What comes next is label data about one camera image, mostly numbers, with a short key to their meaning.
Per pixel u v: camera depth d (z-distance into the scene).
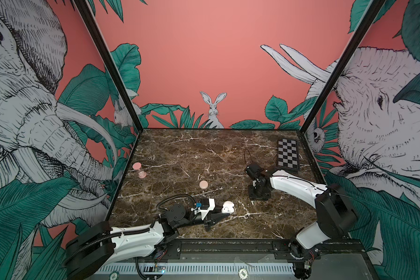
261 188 0.73
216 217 0.62
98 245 0.43
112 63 0.89
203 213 0.60
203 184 0.93
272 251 0.74
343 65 0.86
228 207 0.65
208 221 0.61
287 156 1.04
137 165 0.90
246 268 0.70
